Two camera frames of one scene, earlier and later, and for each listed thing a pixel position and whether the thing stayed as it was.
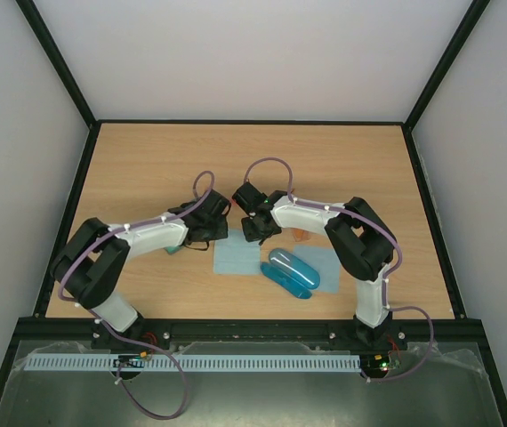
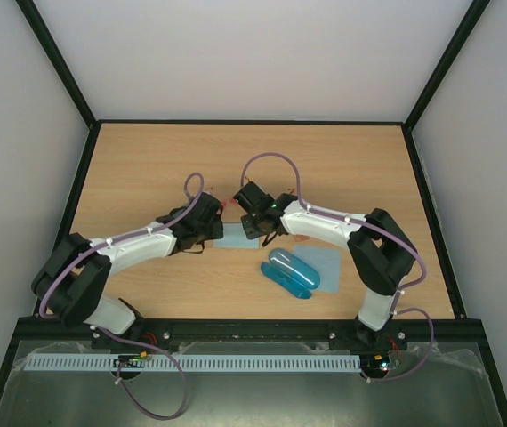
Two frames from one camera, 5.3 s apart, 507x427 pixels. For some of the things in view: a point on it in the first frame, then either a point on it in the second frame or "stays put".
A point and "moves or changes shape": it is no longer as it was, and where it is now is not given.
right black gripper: x=256 y=228 stays put
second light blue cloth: x=323 y=259 stays put
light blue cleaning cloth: x=236 y=255 moves or changes shape
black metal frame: x=43 y=328 stays put
